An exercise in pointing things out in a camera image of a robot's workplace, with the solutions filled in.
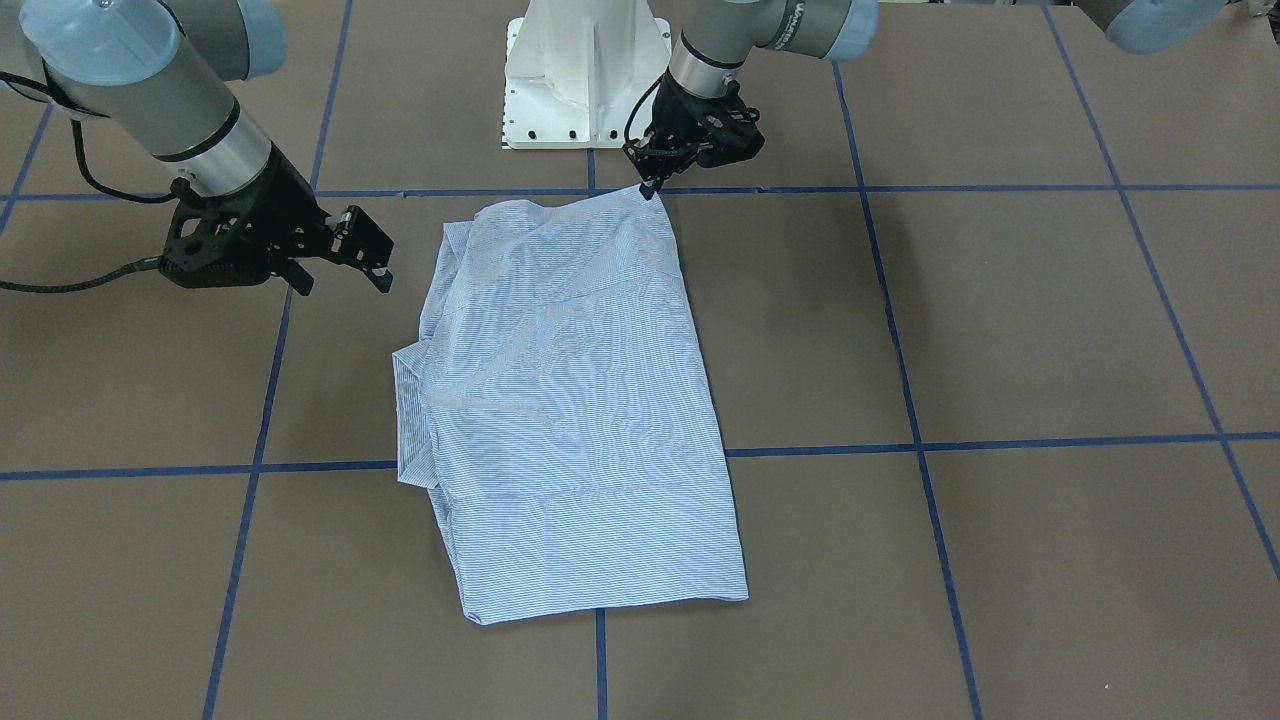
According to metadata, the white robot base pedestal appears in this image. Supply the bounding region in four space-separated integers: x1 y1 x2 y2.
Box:
502 1 675 150

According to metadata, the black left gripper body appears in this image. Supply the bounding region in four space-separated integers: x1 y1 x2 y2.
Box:
622 76 765 183

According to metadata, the light blue striped shirt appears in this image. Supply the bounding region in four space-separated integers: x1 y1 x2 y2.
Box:
392 187 749 626

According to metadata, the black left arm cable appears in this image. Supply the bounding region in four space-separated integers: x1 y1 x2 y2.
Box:
625 76 667 147

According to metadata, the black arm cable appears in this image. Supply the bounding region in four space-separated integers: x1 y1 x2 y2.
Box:
625 76 667 147
0 258 165 297

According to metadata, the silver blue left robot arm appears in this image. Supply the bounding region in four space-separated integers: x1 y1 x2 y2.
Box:
623 1 881 200

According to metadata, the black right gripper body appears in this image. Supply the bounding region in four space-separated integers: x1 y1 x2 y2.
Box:
157 149 394 290

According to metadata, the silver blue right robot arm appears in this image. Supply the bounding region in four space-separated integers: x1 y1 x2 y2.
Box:
3 1 394 295

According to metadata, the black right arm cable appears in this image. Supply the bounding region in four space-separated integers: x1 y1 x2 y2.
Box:
0 258 165 297

